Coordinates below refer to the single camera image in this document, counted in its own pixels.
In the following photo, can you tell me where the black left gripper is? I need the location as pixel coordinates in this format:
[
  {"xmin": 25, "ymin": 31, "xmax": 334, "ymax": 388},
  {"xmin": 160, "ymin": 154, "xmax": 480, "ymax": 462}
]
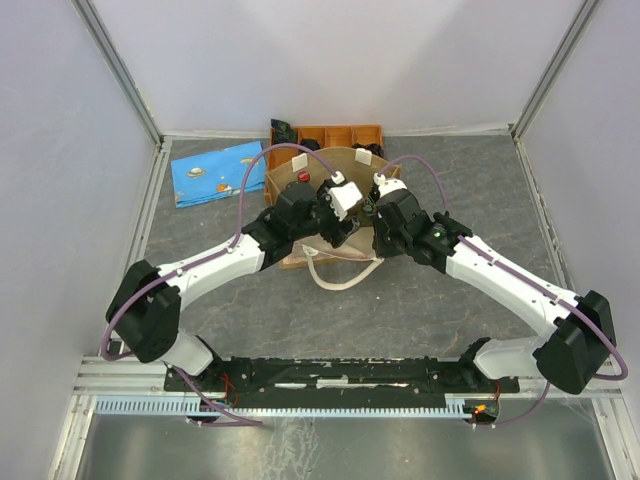
[{"xmin": 291, "ymin": 180, "xmax": 360, "ymax": 249}]

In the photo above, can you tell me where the burlap canvas tote bag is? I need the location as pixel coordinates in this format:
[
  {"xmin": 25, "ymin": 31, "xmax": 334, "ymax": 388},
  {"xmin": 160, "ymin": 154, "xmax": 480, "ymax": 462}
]
[{"xmin": 265, "ymin": 147, "xmax": 387, "ymax": 291}]

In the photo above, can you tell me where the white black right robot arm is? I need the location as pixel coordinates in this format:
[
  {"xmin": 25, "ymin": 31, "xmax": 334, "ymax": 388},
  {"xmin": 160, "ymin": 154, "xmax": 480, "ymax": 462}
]
[{"xmin": 370, "ymin": 187, "xmax": 616, "ymax": 395}]

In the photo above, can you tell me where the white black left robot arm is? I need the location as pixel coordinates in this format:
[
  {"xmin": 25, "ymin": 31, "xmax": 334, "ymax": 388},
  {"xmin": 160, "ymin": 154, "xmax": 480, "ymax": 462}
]
[{"xmin": 106, "ymin": 180, "xmax": 363, "ymax": 390}]

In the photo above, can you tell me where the red-capped beverage bottle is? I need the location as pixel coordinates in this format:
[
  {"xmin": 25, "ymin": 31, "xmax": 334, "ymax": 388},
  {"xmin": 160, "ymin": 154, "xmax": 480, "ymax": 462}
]
[{"xmin": 297, "ymin": 171, "xmax": 311, "ymax": 182}]

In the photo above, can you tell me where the green soda water bottle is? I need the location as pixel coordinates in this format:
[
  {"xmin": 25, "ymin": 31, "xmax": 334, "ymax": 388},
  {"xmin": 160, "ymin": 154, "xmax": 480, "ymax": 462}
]
[{"xmin": 362, "ymin": 197, "xmax": 376, "ymax": 217}]

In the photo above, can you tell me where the dark yellow-patterned rolled sock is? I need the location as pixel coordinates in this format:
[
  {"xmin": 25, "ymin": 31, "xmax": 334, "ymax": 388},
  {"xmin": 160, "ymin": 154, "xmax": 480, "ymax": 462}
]
[{"xmin": 352, "ymin": 143, "xmax": 385, "ymax": 158}]

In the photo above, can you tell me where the dark orange-striped rolled sock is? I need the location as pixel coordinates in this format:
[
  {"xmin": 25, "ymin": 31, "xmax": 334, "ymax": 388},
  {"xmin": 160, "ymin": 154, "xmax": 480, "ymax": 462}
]
[{"xmin": 300, "ymin": 138, "xmax": 321, "ymax": 151}]

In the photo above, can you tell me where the orange wooden compartment tray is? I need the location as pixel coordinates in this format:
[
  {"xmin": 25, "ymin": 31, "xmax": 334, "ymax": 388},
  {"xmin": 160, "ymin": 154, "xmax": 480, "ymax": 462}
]
[{"xmin": 289, "ymin": 123, "xmax": 384, "ymax": 149}]

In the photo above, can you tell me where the dark patterned rolled sock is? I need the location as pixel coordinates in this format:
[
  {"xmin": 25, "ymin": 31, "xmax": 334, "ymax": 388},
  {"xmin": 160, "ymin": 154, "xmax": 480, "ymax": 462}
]
[{"xmin": 270, "ymin": 119, "xmax": 298, "ymax": 144}]

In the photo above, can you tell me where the blue space-print cloth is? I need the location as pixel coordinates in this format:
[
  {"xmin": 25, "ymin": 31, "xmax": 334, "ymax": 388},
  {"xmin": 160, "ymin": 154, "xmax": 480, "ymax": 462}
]
[{"xmin": 171, "ymin": 141, "xmax": 262, "ymax": 208}]

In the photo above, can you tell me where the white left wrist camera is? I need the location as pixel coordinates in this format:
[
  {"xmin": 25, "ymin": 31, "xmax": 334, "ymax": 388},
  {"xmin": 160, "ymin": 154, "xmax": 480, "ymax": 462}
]
[{"xmin": 328, "ymin": 171, "xmax": 364, "ymax": 221}]

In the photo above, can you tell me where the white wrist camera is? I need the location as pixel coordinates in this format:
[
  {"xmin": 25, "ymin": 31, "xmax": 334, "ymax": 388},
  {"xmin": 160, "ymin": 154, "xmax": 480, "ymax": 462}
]
[
  {"xmin": 328, "ymin": 171, "xmax": 364, "ymax": 221},
  {"xmin": 370, "ymin": 173, "xmax": 407, "ymax": 203}
]

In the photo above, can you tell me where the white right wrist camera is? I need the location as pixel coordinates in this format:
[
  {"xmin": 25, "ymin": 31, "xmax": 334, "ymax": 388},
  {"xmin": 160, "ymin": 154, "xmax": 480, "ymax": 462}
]
[{"xmin": 370, "ymin": 173, "xmax": 407, "ymax": 203}]

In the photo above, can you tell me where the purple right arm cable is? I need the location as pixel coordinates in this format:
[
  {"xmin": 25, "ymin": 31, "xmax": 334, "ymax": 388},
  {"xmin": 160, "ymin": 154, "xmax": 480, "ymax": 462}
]
[{"xmin": 377, "ymin": 154, "xmax": 630, "ymax": 429}]

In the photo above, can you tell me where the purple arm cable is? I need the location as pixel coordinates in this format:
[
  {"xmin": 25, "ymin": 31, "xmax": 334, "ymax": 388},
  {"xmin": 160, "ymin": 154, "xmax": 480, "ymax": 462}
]
[
  {"xmin": 99, "ymin": 143, "xmax": 346, "ymax": 429},
  {"xmin": 377, "ymin": 154, "xmax": 630, "ymax": 429}
]

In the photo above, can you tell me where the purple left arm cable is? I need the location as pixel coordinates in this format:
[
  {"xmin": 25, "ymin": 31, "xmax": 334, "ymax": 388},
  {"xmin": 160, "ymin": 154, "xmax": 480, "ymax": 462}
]
[{"xmin": 99, "ymin": 143, "xmax": 346, "ymax": 429}]

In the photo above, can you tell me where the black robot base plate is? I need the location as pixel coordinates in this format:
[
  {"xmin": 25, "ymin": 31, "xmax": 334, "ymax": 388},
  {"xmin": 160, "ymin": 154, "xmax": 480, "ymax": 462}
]
[{"xmin": 190, "ymin": 357, "xmax": 520, "ymax": 410}]

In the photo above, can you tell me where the light blue cable duct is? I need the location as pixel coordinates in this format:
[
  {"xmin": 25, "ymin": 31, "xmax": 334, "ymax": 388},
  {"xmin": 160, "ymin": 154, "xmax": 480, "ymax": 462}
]
[{"xmin": 94, "ymin": 393, "xmax": 475, "ymax": 416}]

